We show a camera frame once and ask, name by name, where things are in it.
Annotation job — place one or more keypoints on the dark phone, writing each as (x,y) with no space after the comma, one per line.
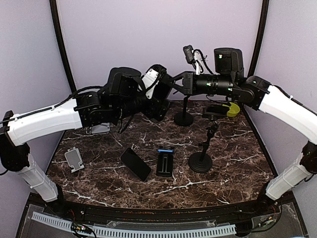
(216,110)

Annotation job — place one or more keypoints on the white cable duct strip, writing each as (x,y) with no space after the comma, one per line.
(130,230)

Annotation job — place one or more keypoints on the black rear gooseneck phone stand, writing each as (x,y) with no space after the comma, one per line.
(184,118)

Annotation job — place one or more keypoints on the lime green plastic bowl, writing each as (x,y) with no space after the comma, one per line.
(233,109)

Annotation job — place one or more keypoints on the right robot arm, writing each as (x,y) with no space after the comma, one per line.
(260,95)

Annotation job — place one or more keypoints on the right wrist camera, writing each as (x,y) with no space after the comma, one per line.
(188,52)

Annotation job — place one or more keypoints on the grey small phone stand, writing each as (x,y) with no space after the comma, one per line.
(74,159)

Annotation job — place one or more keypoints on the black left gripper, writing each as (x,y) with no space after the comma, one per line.
(152,111)

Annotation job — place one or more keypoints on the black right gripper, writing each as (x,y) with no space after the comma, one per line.
(188,88)

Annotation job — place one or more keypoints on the white folding phone stand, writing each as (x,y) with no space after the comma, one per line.
(98,129)

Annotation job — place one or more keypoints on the black phone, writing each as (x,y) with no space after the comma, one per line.
(135,164)

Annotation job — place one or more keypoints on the black front tripod phone stand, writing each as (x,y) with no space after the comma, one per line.
(201,162)

